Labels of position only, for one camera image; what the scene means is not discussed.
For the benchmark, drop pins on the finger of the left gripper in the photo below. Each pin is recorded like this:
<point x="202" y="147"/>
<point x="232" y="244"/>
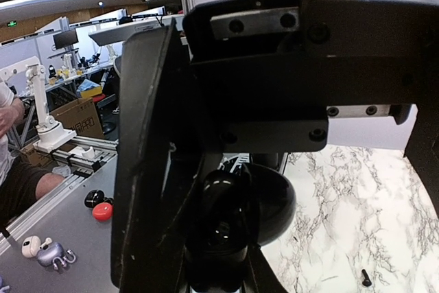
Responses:
<point x="422" y="150"/>
<point x="147" y="194"/>

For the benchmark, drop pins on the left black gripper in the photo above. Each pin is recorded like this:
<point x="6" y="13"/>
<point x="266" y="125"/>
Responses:
<point x="273" y="70"/>

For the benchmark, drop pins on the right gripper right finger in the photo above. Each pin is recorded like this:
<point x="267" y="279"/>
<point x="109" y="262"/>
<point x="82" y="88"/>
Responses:
<point x="260" y="277"/>

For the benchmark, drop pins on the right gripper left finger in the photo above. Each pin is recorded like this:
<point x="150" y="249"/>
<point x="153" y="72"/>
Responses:
<point x="166" y="266"/>

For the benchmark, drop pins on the black round earbud case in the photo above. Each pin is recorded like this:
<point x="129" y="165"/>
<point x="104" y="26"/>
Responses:
<point x="255" y="206"/>

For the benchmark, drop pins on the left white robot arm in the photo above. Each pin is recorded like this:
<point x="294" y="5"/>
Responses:
<point x="202" y="128"/>

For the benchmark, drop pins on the red earbud case set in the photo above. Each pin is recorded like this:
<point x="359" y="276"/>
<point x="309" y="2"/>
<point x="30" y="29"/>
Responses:
<point x="100" y="205"/>

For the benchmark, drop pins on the cardboard box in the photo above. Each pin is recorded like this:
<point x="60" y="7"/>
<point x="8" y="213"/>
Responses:
<point x="81" y="116"/>

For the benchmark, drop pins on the black earbud near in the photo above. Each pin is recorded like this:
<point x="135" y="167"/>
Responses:
<point x="366" y="279"/>

